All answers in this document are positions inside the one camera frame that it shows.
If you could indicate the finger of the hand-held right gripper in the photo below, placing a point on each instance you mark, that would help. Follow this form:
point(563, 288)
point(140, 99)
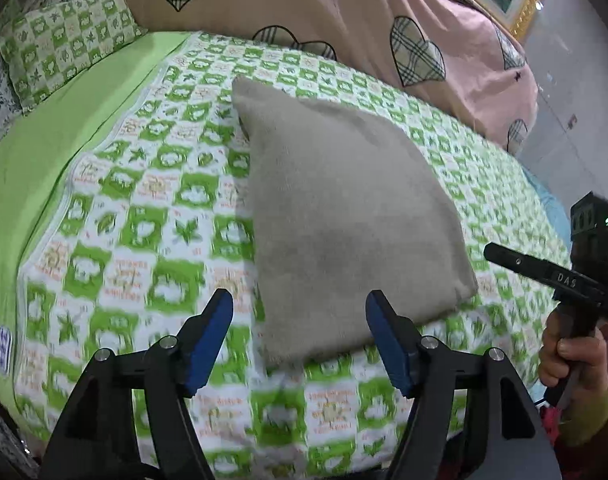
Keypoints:
point(514, 260)

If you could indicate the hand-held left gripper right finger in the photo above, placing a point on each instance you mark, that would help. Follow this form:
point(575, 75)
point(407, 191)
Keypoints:
point(391, 345)

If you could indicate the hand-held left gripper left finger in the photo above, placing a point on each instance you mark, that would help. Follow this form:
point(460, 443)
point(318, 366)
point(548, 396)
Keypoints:
point(209, 345)

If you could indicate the beige knit sweater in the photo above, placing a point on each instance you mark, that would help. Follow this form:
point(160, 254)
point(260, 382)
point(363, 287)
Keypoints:
point(344, 210)

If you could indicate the person's right forearm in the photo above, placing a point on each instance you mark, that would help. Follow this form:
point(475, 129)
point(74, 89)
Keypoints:
point(589, 415)

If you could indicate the person's right hand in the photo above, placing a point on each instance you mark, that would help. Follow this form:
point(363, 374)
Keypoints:
point(579, 350)

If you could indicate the light blue cloth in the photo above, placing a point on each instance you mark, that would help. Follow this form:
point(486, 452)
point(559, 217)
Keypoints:
point(554, 210)

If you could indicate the green checkered bed cover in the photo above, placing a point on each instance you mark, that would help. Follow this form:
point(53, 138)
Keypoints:
point(159, 240)

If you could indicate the white blue sewn label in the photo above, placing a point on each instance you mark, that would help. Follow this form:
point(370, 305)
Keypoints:
point(4, 347)

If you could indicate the plain green bed sheet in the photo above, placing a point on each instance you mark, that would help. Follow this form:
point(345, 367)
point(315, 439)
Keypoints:
point(49, 150)

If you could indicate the pink quilt with plaid hearts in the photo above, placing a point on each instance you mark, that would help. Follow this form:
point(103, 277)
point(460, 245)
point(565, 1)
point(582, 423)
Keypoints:
point(344, 10)

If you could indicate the green checkered pillow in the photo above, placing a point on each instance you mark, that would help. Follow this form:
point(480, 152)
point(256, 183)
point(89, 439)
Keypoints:
point(69, 35)

